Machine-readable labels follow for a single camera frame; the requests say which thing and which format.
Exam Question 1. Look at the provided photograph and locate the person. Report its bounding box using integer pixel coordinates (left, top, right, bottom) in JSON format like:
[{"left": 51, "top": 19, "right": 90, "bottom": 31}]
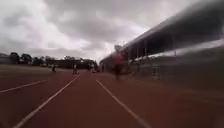
[
  {"left": 51, "top": 63, "right": 57, "bottom": 74},
  {"left": 72, "top": 63, "right": 78, "bottom": 76},
  {"left": 111, "top": 44, "right": 125, "bottom": 81}
]

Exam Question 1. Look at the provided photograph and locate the low dark building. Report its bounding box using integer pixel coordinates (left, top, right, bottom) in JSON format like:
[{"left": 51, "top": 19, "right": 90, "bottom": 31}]
[{"left": 53, "top": 59, "right": 96, "bottom": 70}]

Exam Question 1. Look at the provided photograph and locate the grandstand building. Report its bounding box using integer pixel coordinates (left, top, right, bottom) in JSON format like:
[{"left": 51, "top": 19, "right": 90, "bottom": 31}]
[{"left": 98, "top": 0, "right": 224, "bottom": 88}]

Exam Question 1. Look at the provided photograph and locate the row of trees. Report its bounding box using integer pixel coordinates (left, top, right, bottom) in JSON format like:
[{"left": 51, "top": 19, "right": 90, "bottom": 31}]
[{"left": 8, "top": 51, "right": 98, "bottom": 70}]

